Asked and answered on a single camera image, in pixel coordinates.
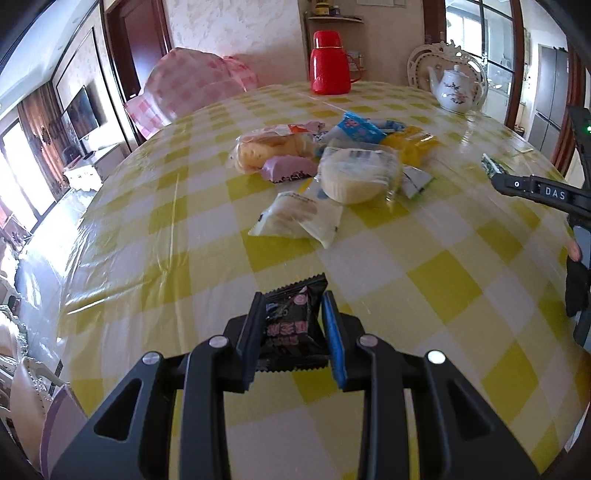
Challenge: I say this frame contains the white television cabinet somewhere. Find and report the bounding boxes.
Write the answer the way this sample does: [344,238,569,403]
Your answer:
[64,143,126,191]

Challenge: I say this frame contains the pink checkered cloth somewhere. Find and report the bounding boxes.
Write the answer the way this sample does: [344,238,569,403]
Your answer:
[124,47,259,139]

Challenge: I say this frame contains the purple snack packet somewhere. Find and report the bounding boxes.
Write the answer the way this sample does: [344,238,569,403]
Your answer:
[261,155,319,185]

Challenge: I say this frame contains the brown curtain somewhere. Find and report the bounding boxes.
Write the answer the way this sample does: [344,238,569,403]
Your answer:
[18,83,70,213]

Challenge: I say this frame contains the yellow checkered tablecloth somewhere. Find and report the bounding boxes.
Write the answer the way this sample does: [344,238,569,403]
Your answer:
[14,80,591,480]

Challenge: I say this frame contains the yellow snack packet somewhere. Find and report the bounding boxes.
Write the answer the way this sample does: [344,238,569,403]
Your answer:
[383,129,441,164]

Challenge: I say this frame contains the black snack packet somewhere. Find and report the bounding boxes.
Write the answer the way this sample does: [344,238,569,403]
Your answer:
[259,272,331,372]

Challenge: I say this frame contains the television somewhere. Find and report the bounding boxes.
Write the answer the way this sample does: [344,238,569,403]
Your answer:
[62,85,100,141]

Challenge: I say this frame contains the red thermos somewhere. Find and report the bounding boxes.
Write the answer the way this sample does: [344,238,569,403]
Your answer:
[309,30,363,95]

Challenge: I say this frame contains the blue and white snack packet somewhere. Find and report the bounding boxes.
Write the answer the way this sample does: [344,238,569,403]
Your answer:
[335,112,407,148]

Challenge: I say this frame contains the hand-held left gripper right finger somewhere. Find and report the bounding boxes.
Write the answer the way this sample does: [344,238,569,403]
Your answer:
[321,290,541,480]

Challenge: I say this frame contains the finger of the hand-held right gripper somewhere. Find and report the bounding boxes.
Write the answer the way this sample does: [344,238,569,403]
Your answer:
[491,173,578,209]

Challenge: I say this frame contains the round white cake packet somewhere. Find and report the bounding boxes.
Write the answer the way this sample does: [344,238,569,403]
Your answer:
[315,145,404,206]

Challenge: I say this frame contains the bread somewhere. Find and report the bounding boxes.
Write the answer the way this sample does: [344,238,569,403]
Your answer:
[229,124,324,175]

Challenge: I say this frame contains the white floral teapot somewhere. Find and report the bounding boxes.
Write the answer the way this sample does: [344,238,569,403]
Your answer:
[427,65,481,113]

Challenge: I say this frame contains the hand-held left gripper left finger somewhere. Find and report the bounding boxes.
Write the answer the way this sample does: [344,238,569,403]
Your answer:
[50,291,267,480]

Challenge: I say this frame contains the person's right hand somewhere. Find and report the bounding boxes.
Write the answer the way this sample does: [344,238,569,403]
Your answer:
[566,237,591,319]

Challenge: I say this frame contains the grey refrigerator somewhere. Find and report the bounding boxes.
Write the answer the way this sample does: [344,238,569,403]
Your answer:
[529,46,570,153]

